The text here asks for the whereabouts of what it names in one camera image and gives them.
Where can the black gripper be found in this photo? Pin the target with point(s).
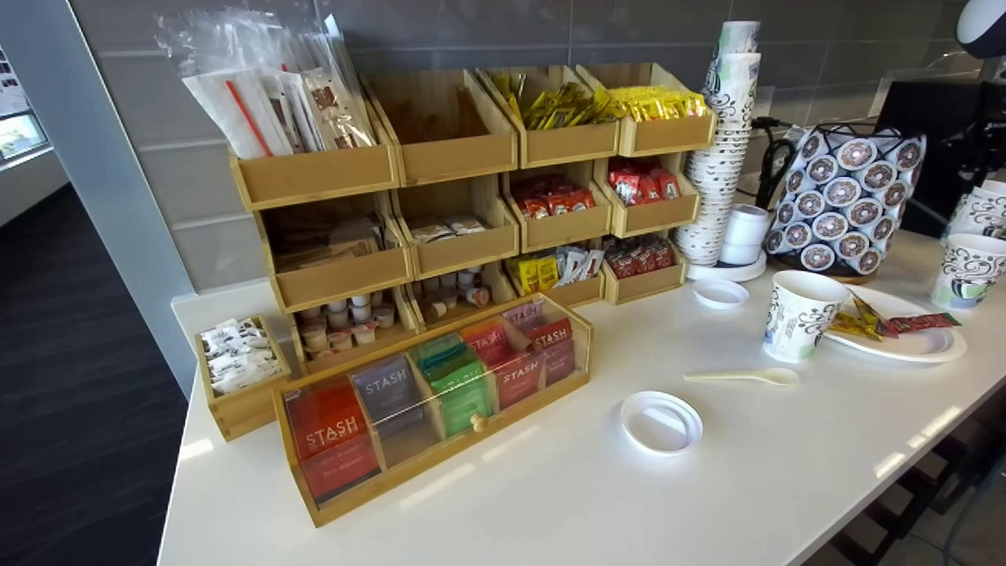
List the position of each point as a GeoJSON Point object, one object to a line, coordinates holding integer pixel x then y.
{"type": "Point", "coordinates": [982, 141]}

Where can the small white cup lid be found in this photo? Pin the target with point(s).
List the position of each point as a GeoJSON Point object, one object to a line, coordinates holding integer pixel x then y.
{"type": "Point", "coordinates": [721, 293]}

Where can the white plastic cup lid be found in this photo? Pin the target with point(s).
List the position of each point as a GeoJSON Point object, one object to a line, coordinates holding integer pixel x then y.
{"type": "Point", "coordinates": [663, 421]}

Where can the black coffee machine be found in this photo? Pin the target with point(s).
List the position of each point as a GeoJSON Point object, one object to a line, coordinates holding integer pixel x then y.
{"type": "Point", "coordinates": [924, 136]}

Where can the patterned fabric bag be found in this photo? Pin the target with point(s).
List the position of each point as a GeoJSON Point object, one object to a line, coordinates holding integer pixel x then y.
{"type": "Point", "coordinates": [850, 206]}

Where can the red snack packet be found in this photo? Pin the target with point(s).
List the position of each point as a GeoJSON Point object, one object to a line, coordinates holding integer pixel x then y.
{"type": "Point", "coordinates": [918, 323]}

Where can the white paper plate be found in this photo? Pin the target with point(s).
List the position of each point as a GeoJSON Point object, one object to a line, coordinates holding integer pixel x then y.
{"type": "Point", "coordinates": [914, 348]}

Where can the yellow snack packet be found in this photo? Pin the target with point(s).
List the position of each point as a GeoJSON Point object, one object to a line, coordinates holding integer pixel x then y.
{"type": "Point", "coordinates": [856, 319]}

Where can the tall stack of paper cups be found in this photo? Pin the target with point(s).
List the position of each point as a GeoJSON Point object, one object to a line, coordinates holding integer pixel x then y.
{"type": "Point", "coordinates": [723, 146]}

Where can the yellow packets pile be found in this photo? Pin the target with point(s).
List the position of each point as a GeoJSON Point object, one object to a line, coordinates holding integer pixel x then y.
{"type": "Point", "coordinates": [655, 101]}

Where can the white plastic spoon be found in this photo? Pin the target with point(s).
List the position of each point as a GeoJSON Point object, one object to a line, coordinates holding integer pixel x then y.
{"type": "Point", "coordinates": [741, 376]}

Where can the dark red packets pile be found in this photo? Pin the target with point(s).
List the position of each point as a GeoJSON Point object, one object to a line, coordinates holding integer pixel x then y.
{"type": "Point", "coordinates": [643, 255]}

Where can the dark wooden stool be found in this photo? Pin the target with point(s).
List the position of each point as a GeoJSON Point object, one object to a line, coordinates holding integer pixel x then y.
{"type": "Point", "coordinates": [924, 504]}

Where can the bamboo bin yellow-green packets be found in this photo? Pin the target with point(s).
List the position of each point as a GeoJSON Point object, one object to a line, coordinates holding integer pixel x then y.
{"type": "Point", "coordinates": [569, 146]}

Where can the white blue packets pile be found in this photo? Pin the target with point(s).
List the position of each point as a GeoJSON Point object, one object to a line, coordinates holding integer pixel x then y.
{"type": "Point", "coordinates": [581, 264]}

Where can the bamboo bin yellow tea bags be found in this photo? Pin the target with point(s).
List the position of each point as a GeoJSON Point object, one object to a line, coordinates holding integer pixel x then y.
{"type": "Point", "coordinates": [582, 291]}

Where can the yellow-green packets pile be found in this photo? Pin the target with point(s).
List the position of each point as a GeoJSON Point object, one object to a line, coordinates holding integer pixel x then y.
{"type": "Point", "coordinates": [552, 104]}

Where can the yellow tea bags pile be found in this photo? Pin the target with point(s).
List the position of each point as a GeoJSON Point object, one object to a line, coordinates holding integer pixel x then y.
{"type": "Point", "coordinates": [537, 276]}

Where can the dark red tea packets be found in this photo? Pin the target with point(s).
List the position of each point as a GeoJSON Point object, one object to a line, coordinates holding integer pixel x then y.
{"type": "Point", "coordinates": [547, 339]}

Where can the bright red tea packets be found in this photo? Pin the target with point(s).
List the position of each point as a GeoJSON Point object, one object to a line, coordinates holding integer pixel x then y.
{"type": "Point", "coordinates": [506, 367]}

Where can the bamboo bin white packets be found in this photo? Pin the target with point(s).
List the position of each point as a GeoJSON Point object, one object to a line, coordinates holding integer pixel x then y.
{"type": "Point", "coordinates": [468, 251]}

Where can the empty bamboo bin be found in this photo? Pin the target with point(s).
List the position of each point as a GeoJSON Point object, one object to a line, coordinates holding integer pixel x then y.
{"type": "Point", "coordinates": [452, 152]}

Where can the white sugar packets pile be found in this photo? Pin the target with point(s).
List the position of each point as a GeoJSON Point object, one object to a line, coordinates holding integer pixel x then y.
{"type": "Point", "coordinates": [452, 227]}

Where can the creamer cups group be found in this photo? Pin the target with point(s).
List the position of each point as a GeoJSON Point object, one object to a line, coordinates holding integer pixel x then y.
{"type": "Point", "coordinates": [349, 319]}
{"type": "Point", "coordinates": [457, 293]}

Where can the bamboo bin creamer cups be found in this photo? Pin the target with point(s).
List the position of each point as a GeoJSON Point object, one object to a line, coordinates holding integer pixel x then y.
{"type": "Point", "coordinates": [460, 316]}
{"type": "Point", "coordinates": [356, 354]}

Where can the green tea packets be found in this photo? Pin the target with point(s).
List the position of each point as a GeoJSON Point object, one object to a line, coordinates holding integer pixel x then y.
{"type": "Point", "coordinates": [457, 385]}

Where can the bamboo tea box clear lid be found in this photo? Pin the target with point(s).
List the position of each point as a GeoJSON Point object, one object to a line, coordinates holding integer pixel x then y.
{"type": "Point", "coordinates": [442, 460]}

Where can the grey Stash tea packets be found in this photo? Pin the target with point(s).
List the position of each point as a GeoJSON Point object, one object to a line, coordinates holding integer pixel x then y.
{"type": "Point", "coordinates": [399, 410]}

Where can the clear bag of stirrers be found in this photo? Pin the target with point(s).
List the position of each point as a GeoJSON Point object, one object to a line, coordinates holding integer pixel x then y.
{"type": "Point", "coordinates": [331, 99]}

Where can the brown packets pile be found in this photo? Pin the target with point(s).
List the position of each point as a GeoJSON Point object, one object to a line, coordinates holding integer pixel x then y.
{"type": "Point", "coordinates": [331, 244]}

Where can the bamboo bin brown items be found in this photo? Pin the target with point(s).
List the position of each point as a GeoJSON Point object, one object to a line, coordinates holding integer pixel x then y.
{"type": "Point", "coordinates": [334, 282]}

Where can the bamboo bin with straws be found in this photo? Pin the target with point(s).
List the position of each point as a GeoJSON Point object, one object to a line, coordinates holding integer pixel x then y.
{"type": "Point", "coordinates": [317, 177]}

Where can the red Stash tea packets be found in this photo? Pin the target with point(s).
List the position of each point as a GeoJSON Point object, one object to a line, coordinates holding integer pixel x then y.
{"type": "Point", "coordinates": [331, 440]}

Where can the clear bag of wrapped straws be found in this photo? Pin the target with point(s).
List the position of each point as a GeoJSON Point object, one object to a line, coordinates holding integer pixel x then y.
{"type": "Point", "coordinates": [247, 104]}

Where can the white creamer packets pile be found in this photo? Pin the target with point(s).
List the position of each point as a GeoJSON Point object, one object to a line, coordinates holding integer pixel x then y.
{"type": "Point", "coordinates": [239, 354]}

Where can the small wooden open box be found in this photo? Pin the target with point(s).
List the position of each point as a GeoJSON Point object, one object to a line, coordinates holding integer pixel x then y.
{"type": "Point", "coordinates": [243, 410]}

